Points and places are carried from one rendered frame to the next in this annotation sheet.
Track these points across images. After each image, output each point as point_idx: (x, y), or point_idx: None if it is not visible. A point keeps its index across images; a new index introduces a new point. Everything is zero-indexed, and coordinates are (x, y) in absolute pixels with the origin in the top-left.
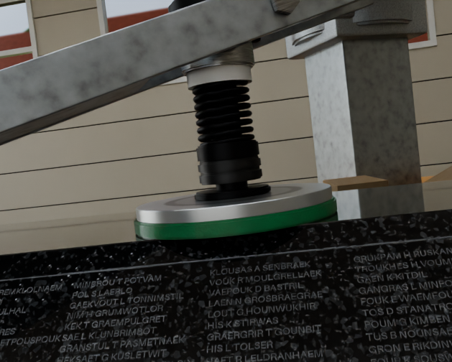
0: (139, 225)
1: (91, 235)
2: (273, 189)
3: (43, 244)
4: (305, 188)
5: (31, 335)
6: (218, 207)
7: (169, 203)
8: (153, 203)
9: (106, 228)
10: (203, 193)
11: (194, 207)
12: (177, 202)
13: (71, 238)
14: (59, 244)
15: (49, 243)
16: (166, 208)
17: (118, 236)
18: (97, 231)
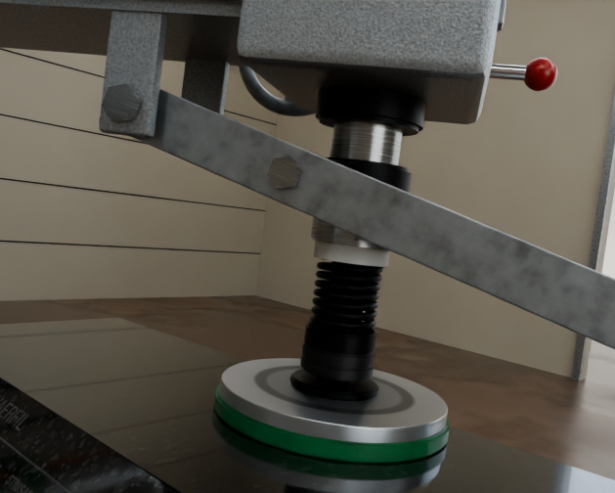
0: (448, 419)
1: (500, 471)
2: (282, 379)
3: (564, 481)
4: (279, 365)
5: None
6: (391, 374)
7: (406, 404)
8: (417, 417)
9: (475, 489)
10: (374, 382)
11: (404, 382)
12: (394, 403)
13: (529, 482)
14: (540, 468)
15: (556, 478)
16: (424, 392)
17: (466, 448)
18: (491, 485)
